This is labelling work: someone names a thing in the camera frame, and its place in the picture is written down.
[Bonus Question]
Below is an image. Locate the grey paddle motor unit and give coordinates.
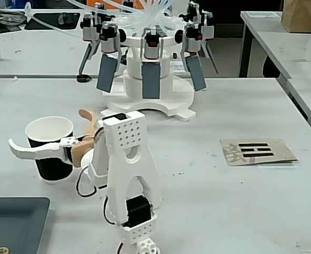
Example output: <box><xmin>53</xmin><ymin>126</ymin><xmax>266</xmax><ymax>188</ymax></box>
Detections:
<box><xmin>201</xmin><ymin>11</ymin><xmax>216</xmax><ymax>41</ymax></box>
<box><xmin>99</xmin><ymin>22</ymin><xmax>122</xmax><ymax>54</ymax></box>
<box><xmin>182</xmin><ymin>22</ymin><xmax>202</xmax><ymax>55</ymax></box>
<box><xmin>81</xmin><ymin>13</ymin><xmax>101</xmax><ymax>43</ymax></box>
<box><xmin>143</xmin><ymin>31</ymin><xmax>163</xmax><ymax>61</ymax></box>

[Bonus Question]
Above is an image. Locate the white stand with dark paddles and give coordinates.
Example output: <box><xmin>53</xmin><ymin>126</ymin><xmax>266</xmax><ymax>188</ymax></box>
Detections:
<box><xmin>103</xmin><ymin>35</ymin><xmax>197</xmax><ymax>123</ymax></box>

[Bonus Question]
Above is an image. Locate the printed cardboard card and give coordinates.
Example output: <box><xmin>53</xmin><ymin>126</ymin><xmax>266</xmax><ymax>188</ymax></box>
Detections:
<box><xmin>220</xmin><ymin>138</ymin><xmax>299</xmax><ymax>167</ymax></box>

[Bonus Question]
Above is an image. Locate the red black shoulder cable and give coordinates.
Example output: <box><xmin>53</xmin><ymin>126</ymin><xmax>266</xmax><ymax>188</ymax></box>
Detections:
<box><xmin>102</xmin><ymin>195</ymin><xmax>119</xmax><ymax>226</ymax></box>

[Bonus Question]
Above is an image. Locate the dark grey flat paddle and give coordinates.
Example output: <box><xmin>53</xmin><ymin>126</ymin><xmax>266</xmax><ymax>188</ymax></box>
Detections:
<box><xmin>77</xmin><ymin>40</ymin><xmax>101</xmax><ymax>78</ymax></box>
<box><xmin>201</xmin><ymin>39</ymin><xmax>220</xmax><ymax>75</ymax></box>
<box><xmin>96</xmin><ymin>53</ymin><xmax>119</xmax><ymax>94</ymax></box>
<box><xmin>141</xmin><ymin>61</ymin><xmax>162</xmax><ymax>100</ymax></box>
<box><xmin>184</xmin><ymin>53</ymin><xmax>207</xmax><ymax>92</ymax></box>

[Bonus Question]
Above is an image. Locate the grey side table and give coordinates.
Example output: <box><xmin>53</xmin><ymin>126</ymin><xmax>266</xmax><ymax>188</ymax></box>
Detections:
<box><xmin>239</xmin><ymin>11</ymin><xmax>311</xmax><ymax>80</ymax></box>

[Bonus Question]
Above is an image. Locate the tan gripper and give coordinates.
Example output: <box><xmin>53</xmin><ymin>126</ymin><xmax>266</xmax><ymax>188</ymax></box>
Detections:
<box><xmin>8</xmin><ymin>108</ymin><xmax>105</xmax><ymax>169</ymax></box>

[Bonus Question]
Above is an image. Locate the white printed label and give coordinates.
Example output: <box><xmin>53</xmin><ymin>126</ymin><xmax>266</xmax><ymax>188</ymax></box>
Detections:
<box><xmin>169</xmin><ymin>61</ymin><xmax>189</xmax><ymax>74</ymax></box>

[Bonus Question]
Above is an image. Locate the clear plastic tube bundle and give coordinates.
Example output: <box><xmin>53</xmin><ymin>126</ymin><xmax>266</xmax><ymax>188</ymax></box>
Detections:
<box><xmin>24</xmin><ymin>0</ymin><xmax>189</xmax><ymax>37</ymax></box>

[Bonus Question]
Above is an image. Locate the black flat tray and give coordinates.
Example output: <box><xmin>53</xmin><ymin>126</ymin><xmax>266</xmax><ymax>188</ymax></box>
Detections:
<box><xmin>24</xmin><ymin>11</ymin><xmax>82</xmax><ymax>31</ymax></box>

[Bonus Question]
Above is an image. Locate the blue-grey plastic tray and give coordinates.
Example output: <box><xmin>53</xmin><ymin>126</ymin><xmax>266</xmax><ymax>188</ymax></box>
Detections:
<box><xmin>0</xmin><ymin>196</ymin><xmax>51</xmax><ymax>254</ymax></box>

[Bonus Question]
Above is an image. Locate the brown paper bag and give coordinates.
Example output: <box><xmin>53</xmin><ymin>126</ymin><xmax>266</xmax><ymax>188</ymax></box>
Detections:
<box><xmin>280</xmin><ymin>0</ymin><xmax>311</xmax><ymax>34</ymax></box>

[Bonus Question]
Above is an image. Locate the red black wrist cable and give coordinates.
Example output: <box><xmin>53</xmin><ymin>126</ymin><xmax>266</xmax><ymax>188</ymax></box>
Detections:
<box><xmin>76</xmin><ymin>166</ymin><xmax>100</xmax><ymax>198</ymax></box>

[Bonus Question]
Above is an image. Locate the black paper cup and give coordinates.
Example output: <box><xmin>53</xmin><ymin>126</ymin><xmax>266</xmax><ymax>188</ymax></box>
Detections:
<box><xmin>24</xmin><ymin>116</ymin><xmax>74</xmax><ymax>185</ymax></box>

